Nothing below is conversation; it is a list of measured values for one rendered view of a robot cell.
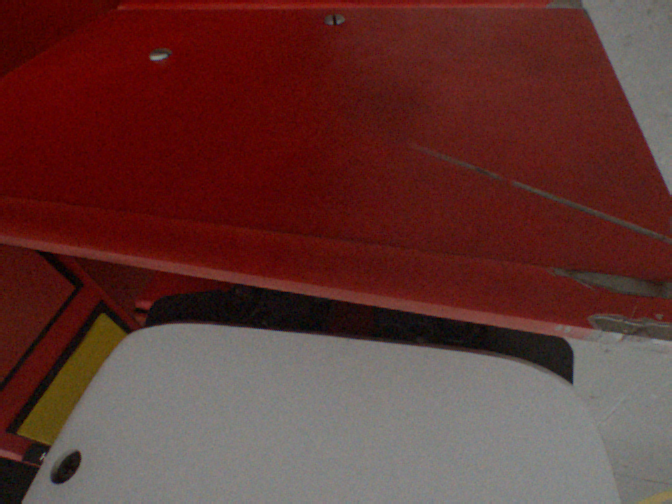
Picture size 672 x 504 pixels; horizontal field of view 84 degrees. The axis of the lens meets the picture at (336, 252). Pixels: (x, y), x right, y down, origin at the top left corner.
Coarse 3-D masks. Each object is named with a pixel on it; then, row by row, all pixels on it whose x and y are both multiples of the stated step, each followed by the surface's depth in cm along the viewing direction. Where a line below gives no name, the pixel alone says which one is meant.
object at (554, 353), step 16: (480, 336) 9; (496, 336) 9; (512, 336) 9; (528, 336) 9; (544, 336) 9; (512, 352) 9; (528, 352) 9; (544, 352) 9; (560, 352) 8; (560, 368) 8
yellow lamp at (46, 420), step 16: (96, 320) 14; (112, 320) 15; (96, 336) 14; (112, 336) 15; (80, 352) 14; (96, 352) 14; (64, 368) 13; (80, 368) 14; (96, 368) 14; (64, 384) 13; (80, 384) 14; (48, 400) 13; (64, 400) 13; (32, 416) 12; (48, 416) 13; (64, 416) 13; (32, 432) 12; (48, 432) 13
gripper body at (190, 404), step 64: (192, 320) 9; (128, 384) 7; (192, 384) 7; (256, 384) 7; (320, 384) 7; (384, 384) 7; (448, 384) 7; (512, 384) 7; (64, 448) 7; (128, 448) 6; (192, 448) 6; (256, 448) 6; (320, 448) 6; (384, 448) 6; (448, 448) 6; (512, 448) 6; (576, 448) 6
